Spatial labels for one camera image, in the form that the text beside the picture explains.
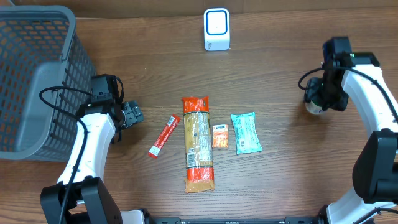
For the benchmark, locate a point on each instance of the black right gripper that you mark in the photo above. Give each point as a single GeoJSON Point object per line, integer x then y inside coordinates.
{"type": "Point", "coordinates": [311, 94]}

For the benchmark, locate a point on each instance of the orange kleenex tissue pack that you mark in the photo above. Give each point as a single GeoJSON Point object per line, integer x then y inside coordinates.
{"type": "Point", "coordinates": [220, 136]}

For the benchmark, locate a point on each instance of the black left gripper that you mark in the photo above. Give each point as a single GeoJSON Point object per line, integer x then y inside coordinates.
{"type": "Point", "coordinates": [134, 111]}

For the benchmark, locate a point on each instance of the green lid jar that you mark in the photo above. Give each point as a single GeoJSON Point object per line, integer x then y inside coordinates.
{"type": "Point", "coordinates": [314, 109]}

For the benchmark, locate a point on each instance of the white barcode scanner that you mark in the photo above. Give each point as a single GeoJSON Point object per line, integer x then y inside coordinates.
{"type": "Point", "coordinates": [216, 29]}

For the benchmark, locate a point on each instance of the long spaghetti pasta package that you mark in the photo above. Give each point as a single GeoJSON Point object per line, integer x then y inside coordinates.
{"type": "Point", "coordinates": [198, 149]}

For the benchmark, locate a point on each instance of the grey plastic shopping basket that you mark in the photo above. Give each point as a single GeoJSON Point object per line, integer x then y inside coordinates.
{"type": "Point", "coordinates": [45, 74]}

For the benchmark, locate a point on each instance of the red stick packet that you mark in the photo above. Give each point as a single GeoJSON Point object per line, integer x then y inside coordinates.
{"type": "Point", "coordinates": [164, 135]}

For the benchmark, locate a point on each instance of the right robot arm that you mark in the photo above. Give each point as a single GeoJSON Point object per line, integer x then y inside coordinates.
{"type": "Point", "coordinates": [357, 77]}

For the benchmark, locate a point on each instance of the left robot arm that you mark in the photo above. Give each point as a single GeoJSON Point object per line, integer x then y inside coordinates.
{"type": "Point", "coordinates": [80, 195]}

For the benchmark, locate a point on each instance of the teal wet wipes pack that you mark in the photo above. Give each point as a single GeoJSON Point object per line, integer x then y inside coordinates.
{"type": "Point", "coordinates": [246, 136]}

